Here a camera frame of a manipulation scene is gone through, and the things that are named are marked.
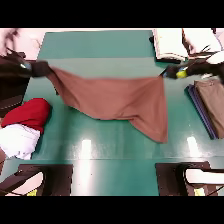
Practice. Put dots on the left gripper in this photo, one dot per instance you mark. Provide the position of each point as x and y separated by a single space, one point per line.
40 69

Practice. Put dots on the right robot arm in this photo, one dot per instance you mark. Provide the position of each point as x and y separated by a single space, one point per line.
203 66

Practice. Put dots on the brown T-shirt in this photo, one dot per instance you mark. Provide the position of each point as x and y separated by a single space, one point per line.
116 96

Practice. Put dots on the khaki folded garment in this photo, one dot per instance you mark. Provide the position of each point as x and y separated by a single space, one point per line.
213 106

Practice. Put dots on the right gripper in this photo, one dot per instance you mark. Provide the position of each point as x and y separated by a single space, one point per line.
173 71

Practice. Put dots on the red garment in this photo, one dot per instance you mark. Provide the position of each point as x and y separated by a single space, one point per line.
31 113

